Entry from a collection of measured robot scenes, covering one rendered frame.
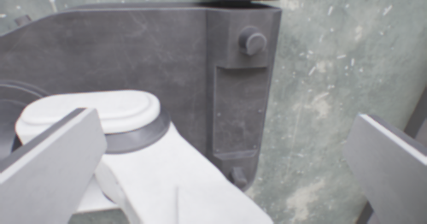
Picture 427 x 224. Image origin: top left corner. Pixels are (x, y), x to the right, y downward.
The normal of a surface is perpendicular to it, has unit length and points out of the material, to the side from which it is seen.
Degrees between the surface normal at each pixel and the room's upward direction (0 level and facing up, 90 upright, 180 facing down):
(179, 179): 90
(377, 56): 0
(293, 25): 0
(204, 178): 90
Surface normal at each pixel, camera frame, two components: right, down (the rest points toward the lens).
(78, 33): 0.18, 0.49
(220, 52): -0.57, 0.40
